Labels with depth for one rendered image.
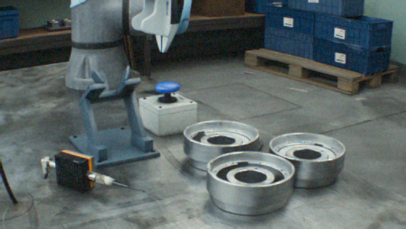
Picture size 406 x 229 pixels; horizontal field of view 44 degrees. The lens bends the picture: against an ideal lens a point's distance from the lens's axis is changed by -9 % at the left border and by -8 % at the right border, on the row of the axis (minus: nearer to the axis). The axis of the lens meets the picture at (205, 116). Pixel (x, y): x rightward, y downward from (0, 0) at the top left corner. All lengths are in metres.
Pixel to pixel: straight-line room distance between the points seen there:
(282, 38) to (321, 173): 4.23
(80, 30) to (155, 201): 0.57
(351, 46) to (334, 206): 3.76
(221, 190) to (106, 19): 0.60
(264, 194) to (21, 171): 0.34
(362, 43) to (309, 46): 0.59
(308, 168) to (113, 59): 0.59
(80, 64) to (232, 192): 0.62
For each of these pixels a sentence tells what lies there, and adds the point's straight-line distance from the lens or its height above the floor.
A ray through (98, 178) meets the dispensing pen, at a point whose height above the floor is 0.82.
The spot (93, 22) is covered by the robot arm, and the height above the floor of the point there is 0.94.
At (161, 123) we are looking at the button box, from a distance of 0.85.
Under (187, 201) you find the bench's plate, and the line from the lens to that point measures 0.66.
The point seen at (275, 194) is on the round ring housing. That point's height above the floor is 0.83.
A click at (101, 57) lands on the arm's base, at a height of 0.87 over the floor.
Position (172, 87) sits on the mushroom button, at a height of 0.87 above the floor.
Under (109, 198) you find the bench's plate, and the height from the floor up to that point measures 0.80.
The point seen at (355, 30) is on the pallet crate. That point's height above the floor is 0.49.
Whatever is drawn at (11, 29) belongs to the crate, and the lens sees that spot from 4.16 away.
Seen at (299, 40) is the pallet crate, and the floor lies 0.29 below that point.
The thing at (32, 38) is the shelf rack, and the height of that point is 0.44.
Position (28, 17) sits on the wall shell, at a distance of 4.69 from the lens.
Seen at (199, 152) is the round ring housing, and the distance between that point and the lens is 0.72.
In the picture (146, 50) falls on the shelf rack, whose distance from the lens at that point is 4.48.
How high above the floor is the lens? 1.10
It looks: 18 degrees down
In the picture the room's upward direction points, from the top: 1 degrees clockwise
